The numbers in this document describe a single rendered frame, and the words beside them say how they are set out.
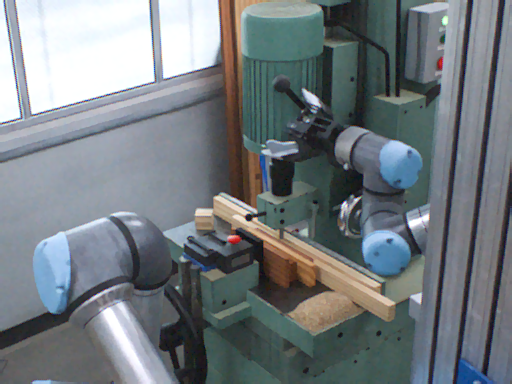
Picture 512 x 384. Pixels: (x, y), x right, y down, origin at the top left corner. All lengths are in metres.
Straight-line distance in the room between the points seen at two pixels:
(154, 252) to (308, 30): 0.64
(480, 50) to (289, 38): 0.85
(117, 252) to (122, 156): 2.03
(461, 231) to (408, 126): 0.90
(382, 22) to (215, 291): 0.69
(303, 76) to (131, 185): 1.72
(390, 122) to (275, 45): 0.33
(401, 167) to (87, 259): 0.55
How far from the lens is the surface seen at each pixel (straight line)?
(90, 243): 1.27
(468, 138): 0.94
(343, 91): 1.86
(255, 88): 1.76
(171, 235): 2.11
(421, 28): 1.88
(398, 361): 2.15
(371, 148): 1.45
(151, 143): 3.36
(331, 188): 1.93
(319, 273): 1.89
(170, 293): 1.78
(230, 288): 1.83
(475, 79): 0.92
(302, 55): 1.73
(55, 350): 3.30
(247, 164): 3.47
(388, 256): 1.35
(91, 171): 3.23
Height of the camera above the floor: 1.88
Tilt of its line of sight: 27 degrees down
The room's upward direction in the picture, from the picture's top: 3 degrees counter-clockwise
